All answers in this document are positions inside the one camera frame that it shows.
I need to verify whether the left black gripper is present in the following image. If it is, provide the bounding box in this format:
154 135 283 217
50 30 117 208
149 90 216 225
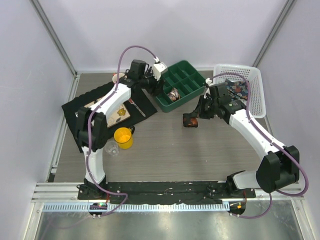
139 68 166 98

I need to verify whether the black orange floral tie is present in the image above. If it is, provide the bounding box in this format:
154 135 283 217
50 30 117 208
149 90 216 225
182 113 198 128

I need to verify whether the green divided organizer tray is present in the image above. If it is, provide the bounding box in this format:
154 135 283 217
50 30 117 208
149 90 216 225
154 60 206 113

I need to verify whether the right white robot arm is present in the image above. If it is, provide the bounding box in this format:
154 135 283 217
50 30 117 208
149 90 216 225
182 83 300 198

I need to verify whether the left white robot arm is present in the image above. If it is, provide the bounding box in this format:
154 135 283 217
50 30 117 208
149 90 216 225
76 58 168 200

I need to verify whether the rolled tie in tray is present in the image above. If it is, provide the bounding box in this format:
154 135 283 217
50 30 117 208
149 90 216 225
167 87 181 102

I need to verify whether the black cloth placemat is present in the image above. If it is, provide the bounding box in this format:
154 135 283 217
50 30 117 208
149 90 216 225
61 82 157 153

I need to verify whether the orange ceramic mug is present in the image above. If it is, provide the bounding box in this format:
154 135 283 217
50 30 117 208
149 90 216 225
112 72 125 84

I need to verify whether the square floral ceramic plate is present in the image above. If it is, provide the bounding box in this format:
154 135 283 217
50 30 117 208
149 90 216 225
83 97 132 129

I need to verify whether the blue floral tie in basket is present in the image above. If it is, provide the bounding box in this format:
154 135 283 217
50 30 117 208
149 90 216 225
225 79 248 103

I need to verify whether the yellow plastic mug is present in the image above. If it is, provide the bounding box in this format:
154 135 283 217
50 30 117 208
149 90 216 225
113 126 136 150

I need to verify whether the white plastic basket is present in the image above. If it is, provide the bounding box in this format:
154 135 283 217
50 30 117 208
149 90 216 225
213 64 266 119

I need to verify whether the clear plastic cup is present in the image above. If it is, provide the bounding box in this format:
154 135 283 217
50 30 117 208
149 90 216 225
104 140 119 157

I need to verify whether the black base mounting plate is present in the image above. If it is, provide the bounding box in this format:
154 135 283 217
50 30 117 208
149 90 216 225
76 181 256 205

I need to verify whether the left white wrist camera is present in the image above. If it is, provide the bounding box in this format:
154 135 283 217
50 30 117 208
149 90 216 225
152 56 168 81

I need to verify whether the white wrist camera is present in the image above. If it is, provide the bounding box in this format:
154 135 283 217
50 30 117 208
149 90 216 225
204 78 212 99
152 56 168 81

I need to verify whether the orange handled table knife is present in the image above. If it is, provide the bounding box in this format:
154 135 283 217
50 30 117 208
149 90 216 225
128 98 146 118

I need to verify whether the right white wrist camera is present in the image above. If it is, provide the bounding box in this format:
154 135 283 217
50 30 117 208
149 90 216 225
204 78 212 99

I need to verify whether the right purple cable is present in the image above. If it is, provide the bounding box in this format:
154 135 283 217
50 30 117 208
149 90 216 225
207 72 309 219

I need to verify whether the purple cable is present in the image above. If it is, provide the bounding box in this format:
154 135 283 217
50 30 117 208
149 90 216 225
207 72 309 219
84 45 161 217

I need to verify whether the white slotted cable duct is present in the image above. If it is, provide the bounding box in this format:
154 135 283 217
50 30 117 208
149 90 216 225
42 201 230 213

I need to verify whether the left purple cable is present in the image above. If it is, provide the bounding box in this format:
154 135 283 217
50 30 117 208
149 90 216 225
84 45 161 217

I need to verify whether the aluminium frame rail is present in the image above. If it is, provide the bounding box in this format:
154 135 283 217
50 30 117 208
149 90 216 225
31 182 302 202

